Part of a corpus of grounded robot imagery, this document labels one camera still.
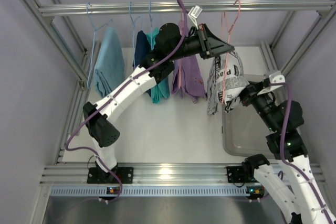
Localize pink wire hanger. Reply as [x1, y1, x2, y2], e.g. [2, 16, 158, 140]
[220, 0, 241, 105]

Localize newspaper print trousers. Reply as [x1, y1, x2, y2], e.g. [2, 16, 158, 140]
[207, 51, 249, 115]

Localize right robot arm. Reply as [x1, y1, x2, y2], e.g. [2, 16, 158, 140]
[239, 81, 335, 223]

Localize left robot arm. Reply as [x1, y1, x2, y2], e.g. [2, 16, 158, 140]
[83, 23, 234, 174]

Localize pink hanger with purple trousers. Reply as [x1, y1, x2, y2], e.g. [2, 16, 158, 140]
[178, 9, 184, 99]

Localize purple trousers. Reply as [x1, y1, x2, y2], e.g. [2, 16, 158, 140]
[171, 19, 208, 104]

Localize blue hanger with teal trousers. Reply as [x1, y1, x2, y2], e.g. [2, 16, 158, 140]
[149, 0, 159, 50]

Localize navy trousers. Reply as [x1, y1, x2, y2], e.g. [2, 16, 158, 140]
[132, 30, 153, 97]

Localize teal trousers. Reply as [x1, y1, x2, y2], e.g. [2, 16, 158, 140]
[146, 27, 170, 104]

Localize light blue trousers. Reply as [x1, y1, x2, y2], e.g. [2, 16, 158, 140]
[93, 27, 124, 98]

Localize blue hanger leftmost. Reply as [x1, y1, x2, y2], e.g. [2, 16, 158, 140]
[86, 2, 113, 89]

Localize clear plastic bin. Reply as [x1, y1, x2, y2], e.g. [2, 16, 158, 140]
[222, 73, 279, 157]

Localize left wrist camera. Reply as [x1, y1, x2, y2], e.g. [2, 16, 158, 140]
[187, 5, 203, 27]

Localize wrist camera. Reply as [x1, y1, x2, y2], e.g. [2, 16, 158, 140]
[187, 5, 203, 27]
[258, 70, 286, 95]

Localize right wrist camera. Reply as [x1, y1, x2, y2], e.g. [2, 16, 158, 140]
[258, 70, 286, 95]

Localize aluminium hanging rail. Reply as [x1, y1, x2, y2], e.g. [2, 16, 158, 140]
[38, 0, 335, 17]

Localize right aluminium frame post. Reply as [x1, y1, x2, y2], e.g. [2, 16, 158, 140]
[260, 0, 335, 76]

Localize aluminium frame post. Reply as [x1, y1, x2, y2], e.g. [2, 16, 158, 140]
[260, 0, 335, 76]
[19, 0, 89, 164]

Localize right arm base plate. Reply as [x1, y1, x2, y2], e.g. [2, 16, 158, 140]
[226, 166, 256, 184]

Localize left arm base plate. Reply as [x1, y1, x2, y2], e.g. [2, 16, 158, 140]
[87, 167, 133, 184]

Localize left aluminium frame post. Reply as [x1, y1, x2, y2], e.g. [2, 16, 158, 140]
[19, 0, 89, 164]

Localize grey slotted cable duct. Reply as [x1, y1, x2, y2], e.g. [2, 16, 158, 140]
[50, 185, 263, 197]

